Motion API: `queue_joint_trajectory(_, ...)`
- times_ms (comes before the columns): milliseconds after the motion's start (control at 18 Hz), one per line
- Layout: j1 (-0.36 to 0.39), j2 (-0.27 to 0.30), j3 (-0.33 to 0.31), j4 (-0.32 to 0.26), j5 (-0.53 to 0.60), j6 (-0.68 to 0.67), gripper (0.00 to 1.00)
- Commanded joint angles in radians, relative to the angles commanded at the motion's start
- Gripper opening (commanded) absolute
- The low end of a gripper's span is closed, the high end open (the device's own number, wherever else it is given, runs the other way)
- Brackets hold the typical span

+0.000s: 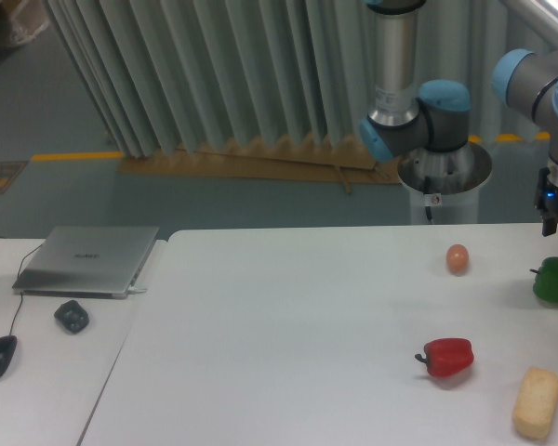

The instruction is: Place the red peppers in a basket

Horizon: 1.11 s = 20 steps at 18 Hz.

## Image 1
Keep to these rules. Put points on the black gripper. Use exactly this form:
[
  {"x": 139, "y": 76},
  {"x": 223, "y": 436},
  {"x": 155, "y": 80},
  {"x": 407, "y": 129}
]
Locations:
[{"x": 546, "y": 198}]

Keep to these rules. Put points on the red bell pepper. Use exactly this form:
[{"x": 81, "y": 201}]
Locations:
[{"x": 446, "y": 356}]

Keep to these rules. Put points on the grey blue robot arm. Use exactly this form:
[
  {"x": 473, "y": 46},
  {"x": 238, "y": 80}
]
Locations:
[{"x": 429, "y": 126}]

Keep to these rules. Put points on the green bell pepper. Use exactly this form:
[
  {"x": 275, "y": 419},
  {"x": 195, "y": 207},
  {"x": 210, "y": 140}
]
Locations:
[{"x": 545, "y": 286}]

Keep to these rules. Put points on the brown egg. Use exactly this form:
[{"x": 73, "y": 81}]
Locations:
[{"x": 457, "y": 258}]

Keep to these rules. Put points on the beige bread loaf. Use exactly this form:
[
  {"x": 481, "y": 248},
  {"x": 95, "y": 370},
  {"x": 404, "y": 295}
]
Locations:
[{"x": 536, "y": 403}]

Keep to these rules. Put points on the brown cardboard sheet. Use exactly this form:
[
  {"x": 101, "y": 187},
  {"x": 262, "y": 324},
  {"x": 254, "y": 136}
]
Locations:
[{"x": 346, "y": 163}]

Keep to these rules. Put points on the grey pleated curtain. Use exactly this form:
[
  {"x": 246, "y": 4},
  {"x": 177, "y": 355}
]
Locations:
[{"x": 171, "y": 74}]

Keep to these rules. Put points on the yellow floor tape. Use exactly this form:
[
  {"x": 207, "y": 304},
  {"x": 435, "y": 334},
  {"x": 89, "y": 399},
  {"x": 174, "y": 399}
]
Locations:
[{"x": 76, "y": 156}]

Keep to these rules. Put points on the silver closed laptop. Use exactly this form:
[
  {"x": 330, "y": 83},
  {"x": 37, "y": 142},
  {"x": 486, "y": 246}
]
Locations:
[{"x": 101, "y": 262}]

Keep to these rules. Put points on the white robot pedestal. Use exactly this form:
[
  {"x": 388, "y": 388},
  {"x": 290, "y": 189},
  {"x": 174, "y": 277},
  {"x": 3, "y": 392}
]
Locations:
[{"x": 444, "y": 204}]

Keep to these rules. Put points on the white laptop cable plug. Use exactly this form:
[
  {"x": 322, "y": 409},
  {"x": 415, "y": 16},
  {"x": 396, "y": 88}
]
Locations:
[{"x": 136, "y": 291}]

